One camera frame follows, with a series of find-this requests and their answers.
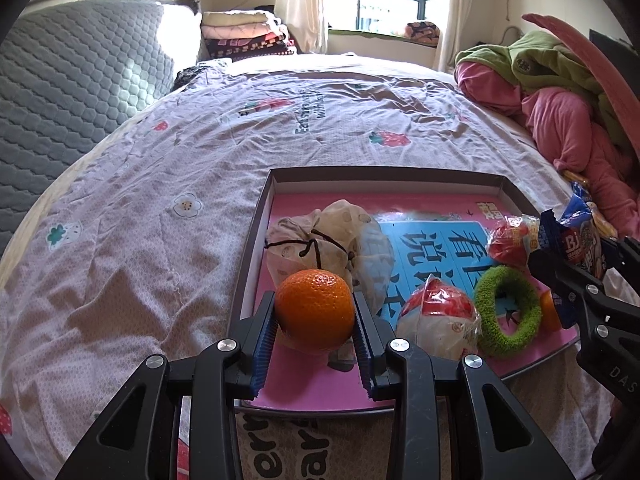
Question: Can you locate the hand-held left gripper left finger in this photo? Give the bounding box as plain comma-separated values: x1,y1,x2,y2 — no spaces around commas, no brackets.
67,290,278,480

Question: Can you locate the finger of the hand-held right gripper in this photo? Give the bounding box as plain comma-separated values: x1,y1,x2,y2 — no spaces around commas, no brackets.
599,236,640,275
527,247,640,361

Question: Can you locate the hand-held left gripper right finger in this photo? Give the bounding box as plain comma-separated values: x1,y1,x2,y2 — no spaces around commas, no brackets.
351,290,576,480

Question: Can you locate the orange tangerine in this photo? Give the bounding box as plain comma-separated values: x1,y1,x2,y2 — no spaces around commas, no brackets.
275,268,356,352
539,289,562,333

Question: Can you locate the dark blue snack packet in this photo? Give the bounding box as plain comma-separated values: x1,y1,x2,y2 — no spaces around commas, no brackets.
539,209,608,331

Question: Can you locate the blue toy egg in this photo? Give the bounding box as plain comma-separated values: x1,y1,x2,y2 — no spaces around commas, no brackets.
486,214,543,268

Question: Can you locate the red-white snack packet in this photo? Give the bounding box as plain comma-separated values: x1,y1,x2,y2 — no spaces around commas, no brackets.
395,276,482,361

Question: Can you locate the green fuzzy ring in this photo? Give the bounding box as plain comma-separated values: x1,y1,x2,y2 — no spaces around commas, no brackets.
472,265,543,359

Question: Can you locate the cream plush toy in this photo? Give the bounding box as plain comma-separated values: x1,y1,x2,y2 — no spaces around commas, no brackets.
264,199,396,318

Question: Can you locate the shallow cardboard box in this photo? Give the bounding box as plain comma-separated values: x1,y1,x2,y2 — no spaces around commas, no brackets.
227,167,583,416

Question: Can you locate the yellow biscuit packet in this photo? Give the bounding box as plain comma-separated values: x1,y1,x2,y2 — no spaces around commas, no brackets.
587,200,618,238

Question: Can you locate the pink book with blue label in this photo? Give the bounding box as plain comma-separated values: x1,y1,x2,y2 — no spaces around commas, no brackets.
245,190,576,413

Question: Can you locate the small blue candy packet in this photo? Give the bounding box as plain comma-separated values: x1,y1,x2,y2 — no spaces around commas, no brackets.
560,182,596,226

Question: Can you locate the pink blanket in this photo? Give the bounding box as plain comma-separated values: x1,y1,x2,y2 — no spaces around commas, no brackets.
455,57,640,241

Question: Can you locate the floral printed bed sheet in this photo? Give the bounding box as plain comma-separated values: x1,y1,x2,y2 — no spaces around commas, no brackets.
0,55,616,480

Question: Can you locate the long pink cushion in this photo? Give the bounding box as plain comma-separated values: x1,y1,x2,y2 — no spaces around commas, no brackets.
521,12,640,156

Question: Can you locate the black television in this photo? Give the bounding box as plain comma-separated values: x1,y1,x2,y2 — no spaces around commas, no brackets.
589,29,636,81

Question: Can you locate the green blanket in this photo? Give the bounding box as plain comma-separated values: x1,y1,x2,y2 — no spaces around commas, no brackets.
455,30,631,146

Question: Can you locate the cream curtain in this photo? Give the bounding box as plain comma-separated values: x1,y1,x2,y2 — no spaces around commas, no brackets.
275,0,331,56
435,0,506,73

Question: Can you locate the patterned folded blanket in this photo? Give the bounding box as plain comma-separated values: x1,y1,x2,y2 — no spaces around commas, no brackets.
405,21,442,43

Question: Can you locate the dark patterned folded quilt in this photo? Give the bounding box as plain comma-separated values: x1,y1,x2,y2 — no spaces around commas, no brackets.
205,35,298,59

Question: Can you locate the cream folded quilt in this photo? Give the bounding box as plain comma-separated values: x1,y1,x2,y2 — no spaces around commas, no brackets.
201,10,281,41

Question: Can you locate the grey quilted headboard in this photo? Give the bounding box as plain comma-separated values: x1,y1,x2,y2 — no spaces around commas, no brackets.
0,0,203,241

